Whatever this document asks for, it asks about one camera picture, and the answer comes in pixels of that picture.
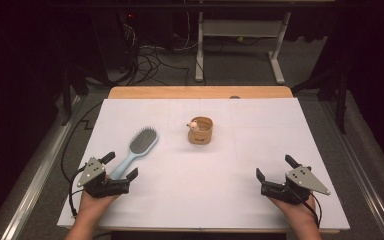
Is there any small woven basket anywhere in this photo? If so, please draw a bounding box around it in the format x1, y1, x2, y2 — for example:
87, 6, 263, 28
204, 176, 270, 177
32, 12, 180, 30
187, 115, 214, 146

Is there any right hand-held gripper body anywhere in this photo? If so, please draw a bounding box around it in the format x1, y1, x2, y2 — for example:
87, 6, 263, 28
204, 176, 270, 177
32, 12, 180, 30
260, 165, 332, 205

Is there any left hand-held gripper black cable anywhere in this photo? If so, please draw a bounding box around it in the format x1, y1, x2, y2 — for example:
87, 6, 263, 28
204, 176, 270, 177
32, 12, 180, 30
67, 165, 88, 218

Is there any black floor cable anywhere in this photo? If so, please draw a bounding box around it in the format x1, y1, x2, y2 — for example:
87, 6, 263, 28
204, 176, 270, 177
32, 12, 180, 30
60, 101, 105, 185

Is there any person's right hand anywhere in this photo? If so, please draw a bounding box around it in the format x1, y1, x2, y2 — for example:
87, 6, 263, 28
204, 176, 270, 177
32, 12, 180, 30
267, 194, 318, 228

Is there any light blue hairbrush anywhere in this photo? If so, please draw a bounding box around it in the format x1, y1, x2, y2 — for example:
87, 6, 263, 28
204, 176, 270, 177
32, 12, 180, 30
108, 125, 160, 181

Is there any hand-held gripper black cable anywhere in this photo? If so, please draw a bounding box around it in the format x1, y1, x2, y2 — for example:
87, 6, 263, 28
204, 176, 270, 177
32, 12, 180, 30
288, 187, 323, 230
67, 165, 88, 218

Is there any black computer tower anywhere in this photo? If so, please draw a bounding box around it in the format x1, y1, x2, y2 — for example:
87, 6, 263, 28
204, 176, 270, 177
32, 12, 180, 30
89, 9, 139, 74

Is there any white board sheet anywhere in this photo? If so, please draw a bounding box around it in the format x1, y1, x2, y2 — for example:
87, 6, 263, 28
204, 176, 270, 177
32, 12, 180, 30
56, 97, 351, 231

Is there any black stand leg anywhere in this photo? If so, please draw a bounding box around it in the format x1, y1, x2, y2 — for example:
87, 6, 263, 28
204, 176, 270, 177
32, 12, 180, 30
60, 65, 90, 127

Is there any person's left hand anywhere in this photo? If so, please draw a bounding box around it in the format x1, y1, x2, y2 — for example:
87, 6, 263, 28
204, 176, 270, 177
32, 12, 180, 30
76, 175, 121, 218

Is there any white-legged desk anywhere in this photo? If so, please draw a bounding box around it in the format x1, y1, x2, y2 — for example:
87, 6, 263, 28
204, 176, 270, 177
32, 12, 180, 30
194, 0, 293, 86

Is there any aluminium floor rail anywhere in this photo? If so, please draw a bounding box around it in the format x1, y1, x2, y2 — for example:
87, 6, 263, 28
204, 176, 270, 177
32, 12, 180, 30
0, 95, 82, 240
319, 99, 384, 240

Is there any right hand-held gripper black cable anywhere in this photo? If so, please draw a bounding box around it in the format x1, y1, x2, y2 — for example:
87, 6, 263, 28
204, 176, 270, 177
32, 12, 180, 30
288, 187, 323, 230

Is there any tangle of black cables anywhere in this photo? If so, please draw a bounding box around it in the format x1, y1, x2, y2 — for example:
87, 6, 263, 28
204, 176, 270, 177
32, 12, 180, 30
122, 13, 192, 87

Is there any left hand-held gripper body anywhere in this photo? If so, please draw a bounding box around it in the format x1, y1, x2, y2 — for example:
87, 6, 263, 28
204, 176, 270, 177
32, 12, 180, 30
76, 156, 131, 199

